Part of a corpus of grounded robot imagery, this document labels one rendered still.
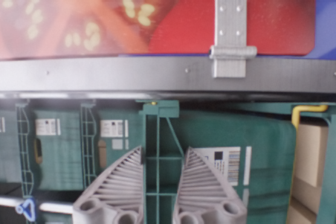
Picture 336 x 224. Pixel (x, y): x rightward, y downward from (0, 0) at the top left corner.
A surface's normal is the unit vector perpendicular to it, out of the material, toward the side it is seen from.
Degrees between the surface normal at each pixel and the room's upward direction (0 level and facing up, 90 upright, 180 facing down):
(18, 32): 90
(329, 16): 90
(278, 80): 90
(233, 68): 90
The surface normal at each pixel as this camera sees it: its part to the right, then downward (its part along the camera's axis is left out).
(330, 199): -1.00, -0.01
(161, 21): -0.05, 0.07
